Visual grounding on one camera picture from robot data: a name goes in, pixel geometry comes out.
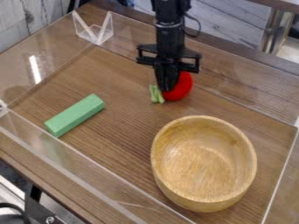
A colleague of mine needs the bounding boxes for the black table frame bracket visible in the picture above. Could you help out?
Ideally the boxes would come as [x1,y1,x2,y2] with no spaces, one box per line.
[0,183,68,224]

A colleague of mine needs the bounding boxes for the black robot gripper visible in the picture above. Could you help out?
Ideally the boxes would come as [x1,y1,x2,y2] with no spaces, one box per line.
[136,21,202,91]

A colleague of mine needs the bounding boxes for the wooden bowl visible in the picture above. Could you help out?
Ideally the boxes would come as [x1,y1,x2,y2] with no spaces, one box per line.
[151,115,258,213]

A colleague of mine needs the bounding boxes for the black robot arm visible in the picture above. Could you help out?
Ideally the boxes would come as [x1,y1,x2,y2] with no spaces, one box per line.
[136,0,202,91]

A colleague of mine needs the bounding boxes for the green rectangular block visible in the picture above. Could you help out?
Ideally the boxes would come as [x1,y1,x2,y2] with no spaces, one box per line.
[44,94,106,137]

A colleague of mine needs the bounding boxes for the red plush fruit green stem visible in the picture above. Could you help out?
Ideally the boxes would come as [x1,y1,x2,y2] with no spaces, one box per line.
[150,71,192,103]

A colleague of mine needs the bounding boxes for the clear acrylic enclosure walls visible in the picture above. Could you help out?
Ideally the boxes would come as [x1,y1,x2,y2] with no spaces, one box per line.
[0,5,299,224]

